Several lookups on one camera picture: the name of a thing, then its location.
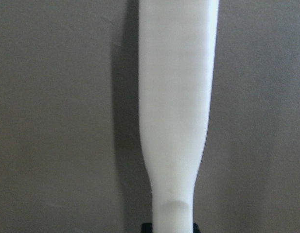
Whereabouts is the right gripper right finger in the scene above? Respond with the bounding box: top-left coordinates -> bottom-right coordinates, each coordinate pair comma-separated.
193,223 -> 201,233

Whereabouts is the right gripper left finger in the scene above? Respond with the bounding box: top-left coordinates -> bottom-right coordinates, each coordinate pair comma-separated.
141,222 -> 153,233

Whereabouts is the white brush with dark bristles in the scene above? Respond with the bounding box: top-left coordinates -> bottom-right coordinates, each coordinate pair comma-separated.
139,0 -> 219,233

